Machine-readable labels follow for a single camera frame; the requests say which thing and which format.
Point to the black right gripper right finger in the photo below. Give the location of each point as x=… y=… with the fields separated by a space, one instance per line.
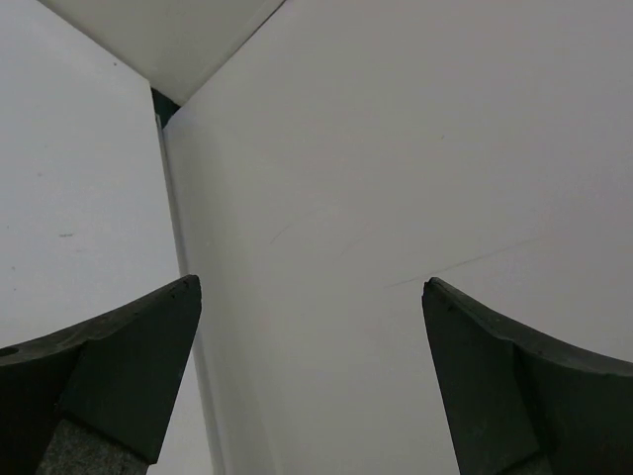
x=518 y=401

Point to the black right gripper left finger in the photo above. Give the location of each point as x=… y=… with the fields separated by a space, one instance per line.
x=97 y=397

